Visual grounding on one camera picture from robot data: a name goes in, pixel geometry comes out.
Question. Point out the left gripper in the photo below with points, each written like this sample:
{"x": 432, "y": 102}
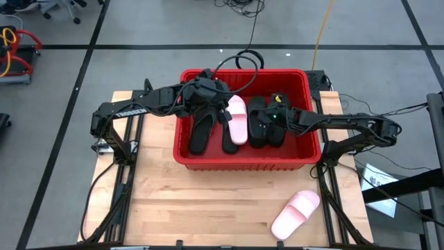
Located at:
{"x": 208, "y": 92}

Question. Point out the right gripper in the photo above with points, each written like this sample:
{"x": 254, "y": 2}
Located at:
{"x": 281, "y": 116}

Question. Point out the black rubber slide sandal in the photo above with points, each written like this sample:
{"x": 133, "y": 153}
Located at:
{"x": 256, "y": 104}
{"x": 279, "y": 139}

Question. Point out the pink slide sandal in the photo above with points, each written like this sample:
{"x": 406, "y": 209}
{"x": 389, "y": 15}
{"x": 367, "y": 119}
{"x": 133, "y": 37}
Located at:
{"x": 295, "y": 215}
{"x": 238, "y": 128}

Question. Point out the black flip-flop white stripe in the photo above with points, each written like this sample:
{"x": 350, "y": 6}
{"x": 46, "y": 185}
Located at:
{"x": 229, "y": 147}
{"x": 201, "y": 139}

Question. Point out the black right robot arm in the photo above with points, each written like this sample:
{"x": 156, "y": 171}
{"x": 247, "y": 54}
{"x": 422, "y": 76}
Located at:
{"x": 347, "y": 121}

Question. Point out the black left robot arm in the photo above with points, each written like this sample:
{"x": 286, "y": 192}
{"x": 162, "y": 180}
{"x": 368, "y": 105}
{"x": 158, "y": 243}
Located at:
{"x": 152, "y": 100}

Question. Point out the large red plastic bin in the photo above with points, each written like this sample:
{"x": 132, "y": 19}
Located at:
{"x": 301, "y": 146}

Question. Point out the black power strip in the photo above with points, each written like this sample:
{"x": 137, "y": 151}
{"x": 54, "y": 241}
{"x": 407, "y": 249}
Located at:
{"x": 315, "y": 81}

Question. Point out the black table clamp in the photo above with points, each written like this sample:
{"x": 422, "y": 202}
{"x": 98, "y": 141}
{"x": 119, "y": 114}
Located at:
{"x": 280, "y": 244}
{"x": 179, "y": 244}

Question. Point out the small white box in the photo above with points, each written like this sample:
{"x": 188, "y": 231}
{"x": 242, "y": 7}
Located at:
{"x": 104, "y": 146}

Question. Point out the white printed paper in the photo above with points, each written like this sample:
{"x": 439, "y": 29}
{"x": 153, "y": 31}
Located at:
{"x": 381, "y": 172}

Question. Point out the black beam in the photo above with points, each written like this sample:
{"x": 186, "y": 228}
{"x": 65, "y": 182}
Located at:
{"x": 409, "y": 184}

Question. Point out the office chair base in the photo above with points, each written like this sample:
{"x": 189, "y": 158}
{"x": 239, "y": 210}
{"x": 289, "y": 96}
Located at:
{"x": 71, "y": 13}

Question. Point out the red metal cart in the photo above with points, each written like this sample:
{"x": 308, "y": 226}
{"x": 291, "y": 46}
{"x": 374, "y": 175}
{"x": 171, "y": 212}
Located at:
{"x": 30, "y": 35}

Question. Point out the black caster base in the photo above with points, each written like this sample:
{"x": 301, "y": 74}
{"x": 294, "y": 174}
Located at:
{"x": 3, "y": 121}

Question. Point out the black metal rig frame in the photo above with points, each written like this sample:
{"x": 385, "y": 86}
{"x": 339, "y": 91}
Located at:
{"x": 130, "y": 180}

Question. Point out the grey metal post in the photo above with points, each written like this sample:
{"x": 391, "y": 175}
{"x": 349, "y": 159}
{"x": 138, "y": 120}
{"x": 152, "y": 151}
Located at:
{"x": 436, "y": 139}

